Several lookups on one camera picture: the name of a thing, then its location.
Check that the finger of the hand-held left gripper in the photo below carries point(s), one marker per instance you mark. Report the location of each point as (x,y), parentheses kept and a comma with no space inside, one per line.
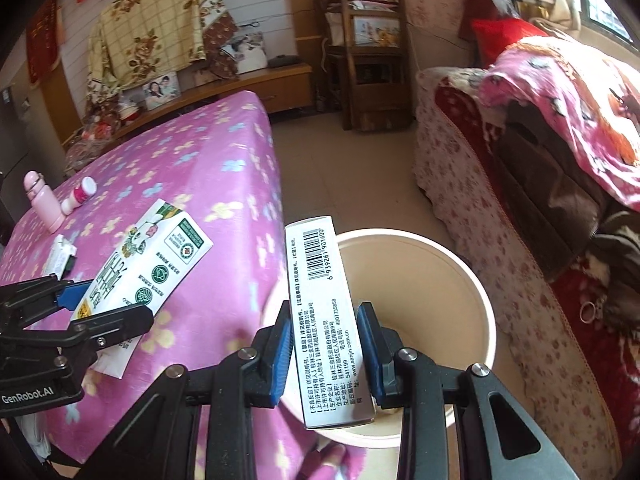
(70,294)
(120,322)

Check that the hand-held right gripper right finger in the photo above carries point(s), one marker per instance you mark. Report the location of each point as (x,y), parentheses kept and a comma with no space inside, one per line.
(370,355)

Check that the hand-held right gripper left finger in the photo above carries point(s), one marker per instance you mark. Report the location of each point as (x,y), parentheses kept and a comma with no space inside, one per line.
(282,355)

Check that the white brown medicine box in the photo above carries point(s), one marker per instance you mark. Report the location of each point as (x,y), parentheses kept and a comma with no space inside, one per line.
(325,335)

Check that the green white carton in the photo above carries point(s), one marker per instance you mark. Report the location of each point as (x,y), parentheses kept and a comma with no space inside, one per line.
(150,270)

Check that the cream round bin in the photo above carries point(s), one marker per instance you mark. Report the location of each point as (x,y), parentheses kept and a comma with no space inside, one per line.
(425,285)

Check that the white box red blue logo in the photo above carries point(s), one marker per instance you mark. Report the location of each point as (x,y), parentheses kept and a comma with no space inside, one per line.
(59,255)

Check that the pink thermos bottle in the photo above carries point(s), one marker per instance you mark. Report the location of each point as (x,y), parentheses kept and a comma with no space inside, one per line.
(47,210)

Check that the white bottle pink label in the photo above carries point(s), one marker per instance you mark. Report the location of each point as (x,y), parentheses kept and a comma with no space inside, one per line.
(75,200)

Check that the pink floral tablecloth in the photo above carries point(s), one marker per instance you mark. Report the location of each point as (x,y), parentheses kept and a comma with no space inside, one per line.
(200,160)

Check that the small framed photo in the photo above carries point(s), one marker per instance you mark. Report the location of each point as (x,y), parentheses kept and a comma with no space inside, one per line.
(132,97)

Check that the floral covered sofa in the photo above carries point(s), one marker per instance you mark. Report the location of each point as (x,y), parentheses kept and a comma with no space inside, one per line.
(465,170)

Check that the framed couple photo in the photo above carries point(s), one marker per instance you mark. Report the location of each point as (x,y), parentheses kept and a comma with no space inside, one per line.
(162,91)

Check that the dark brown jacket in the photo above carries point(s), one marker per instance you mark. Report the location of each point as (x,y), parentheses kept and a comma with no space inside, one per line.
(545,195)

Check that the wooden cabinet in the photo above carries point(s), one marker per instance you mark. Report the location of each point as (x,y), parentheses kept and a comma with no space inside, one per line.
(270,87)

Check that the cream floral hanging cloth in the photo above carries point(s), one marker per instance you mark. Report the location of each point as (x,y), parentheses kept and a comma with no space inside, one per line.
(150,30)

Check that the brown floral cloth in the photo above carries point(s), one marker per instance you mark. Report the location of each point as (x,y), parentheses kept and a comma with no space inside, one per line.
(222,45)

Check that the black remote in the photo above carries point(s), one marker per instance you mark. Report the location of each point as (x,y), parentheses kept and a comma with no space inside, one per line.
(285,61)

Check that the wooden chair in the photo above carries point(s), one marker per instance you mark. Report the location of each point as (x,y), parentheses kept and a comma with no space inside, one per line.
(370,60)

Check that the large wedding photo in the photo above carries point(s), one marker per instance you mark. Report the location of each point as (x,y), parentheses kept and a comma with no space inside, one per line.
(245,55)

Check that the pink printed blanket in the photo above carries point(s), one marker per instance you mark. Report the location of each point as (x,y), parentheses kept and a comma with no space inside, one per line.
(565,95)

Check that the red pillow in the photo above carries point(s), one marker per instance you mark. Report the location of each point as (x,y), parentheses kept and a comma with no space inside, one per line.
(500,40)

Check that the floral curtain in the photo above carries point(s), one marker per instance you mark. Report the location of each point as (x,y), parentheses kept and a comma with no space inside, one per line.
(430,5)

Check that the window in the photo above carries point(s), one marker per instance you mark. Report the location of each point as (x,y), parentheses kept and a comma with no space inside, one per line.
(610,5)

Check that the red wall banner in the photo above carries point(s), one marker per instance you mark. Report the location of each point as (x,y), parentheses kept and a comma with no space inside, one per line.
(45,40)

